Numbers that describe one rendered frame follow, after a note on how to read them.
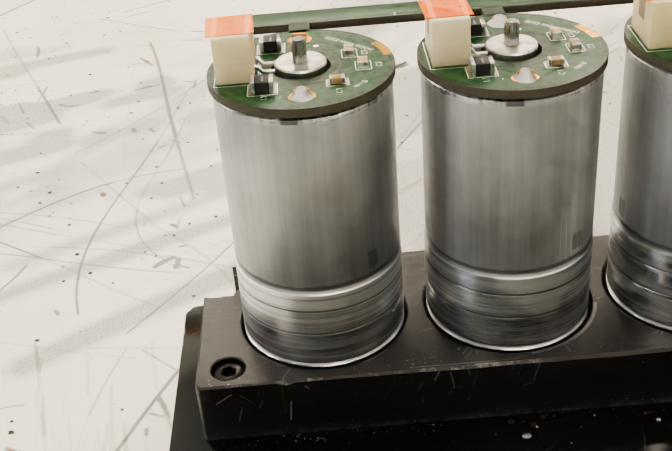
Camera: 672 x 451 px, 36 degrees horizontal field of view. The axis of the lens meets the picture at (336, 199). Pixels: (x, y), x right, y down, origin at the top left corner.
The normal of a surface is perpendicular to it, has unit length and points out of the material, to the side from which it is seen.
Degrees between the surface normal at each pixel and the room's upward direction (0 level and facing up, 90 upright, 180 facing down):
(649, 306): 90
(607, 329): 0
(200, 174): 0
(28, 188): 0
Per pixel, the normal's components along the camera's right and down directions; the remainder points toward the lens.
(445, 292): -0.82, 0.35
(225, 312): -0.07, -0.85
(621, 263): -0.94, 0.24
